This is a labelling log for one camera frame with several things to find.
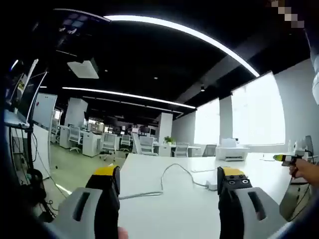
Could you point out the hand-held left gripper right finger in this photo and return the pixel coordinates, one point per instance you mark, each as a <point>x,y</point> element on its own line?
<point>264,214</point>

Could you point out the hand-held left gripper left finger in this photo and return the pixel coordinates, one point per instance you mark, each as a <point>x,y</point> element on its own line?
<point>74,214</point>

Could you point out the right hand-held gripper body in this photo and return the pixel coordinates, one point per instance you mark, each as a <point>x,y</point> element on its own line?
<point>302,151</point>

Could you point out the straight ceiling light strip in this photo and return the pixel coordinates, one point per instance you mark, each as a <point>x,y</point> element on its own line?
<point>124,94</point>

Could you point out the person's right hand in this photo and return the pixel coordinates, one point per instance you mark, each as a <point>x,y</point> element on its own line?
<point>300,170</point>

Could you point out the person's left hand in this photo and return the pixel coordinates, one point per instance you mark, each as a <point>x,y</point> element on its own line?
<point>123,234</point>

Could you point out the dark desk monitor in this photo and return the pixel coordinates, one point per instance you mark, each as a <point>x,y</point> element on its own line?
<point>309,143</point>

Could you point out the black bag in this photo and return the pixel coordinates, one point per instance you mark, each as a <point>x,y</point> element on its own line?
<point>40,196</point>

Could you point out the large bright window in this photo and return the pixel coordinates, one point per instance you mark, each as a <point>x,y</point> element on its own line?
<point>259,112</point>

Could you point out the white printer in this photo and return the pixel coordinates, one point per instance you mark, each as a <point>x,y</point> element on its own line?
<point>231,152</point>

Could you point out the white desk cabinet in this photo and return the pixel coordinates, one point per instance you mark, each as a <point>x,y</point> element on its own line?
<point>64,137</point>
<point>91,144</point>
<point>165,150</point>

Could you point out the white partition panel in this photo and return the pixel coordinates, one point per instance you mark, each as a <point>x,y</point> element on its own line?
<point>41,149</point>

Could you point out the person's light shirt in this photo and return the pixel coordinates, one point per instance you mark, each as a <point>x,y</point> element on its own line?
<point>314,74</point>

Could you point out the black equipment stand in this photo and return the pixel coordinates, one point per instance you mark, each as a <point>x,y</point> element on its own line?
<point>30,149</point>

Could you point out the group of grey office chairs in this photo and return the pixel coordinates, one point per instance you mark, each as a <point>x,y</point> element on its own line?
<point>109,143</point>

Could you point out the small bright window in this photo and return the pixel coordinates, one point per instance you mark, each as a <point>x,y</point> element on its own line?
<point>207,122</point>

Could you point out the white table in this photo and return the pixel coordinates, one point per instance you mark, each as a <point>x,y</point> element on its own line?
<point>174,211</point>

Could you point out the leaning white panel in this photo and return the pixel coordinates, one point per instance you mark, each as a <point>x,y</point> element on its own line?
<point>136,143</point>

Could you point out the black ceiling spotlight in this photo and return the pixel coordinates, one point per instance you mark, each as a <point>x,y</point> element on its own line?
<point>202,88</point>

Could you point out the row of dark desk monitors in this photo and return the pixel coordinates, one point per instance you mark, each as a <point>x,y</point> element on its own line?
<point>143,130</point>

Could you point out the white whiteboard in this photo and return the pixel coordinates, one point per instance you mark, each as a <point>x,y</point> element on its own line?
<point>45,109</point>

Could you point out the white stand shelf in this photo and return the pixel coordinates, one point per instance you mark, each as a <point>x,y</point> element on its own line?
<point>16,120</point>

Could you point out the green potted plant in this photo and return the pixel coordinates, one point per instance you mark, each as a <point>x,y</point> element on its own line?
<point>169,140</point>

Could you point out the black display screen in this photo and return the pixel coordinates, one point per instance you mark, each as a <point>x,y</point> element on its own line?
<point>26,94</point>

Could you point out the white ceiling air conditioner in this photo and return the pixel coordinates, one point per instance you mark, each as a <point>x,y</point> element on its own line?
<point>83,68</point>

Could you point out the long curved ceiling light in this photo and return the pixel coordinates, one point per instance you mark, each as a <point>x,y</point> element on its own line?
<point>189,31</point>

